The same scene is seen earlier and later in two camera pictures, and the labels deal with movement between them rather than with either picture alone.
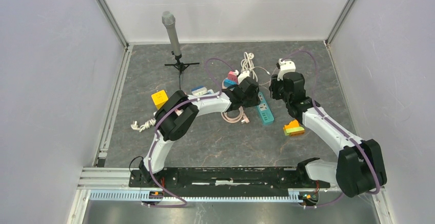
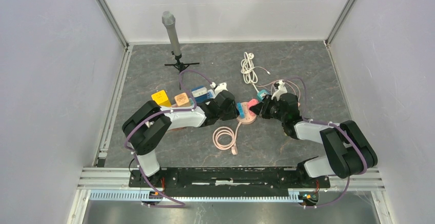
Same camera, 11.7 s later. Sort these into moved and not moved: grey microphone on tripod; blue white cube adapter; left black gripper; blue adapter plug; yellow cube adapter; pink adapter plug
Moved: pink adapter plug; blue adapter plug; left black gripper
Not moved: grey microphone on tripod; blue white cube adapter; yellow cube adapter
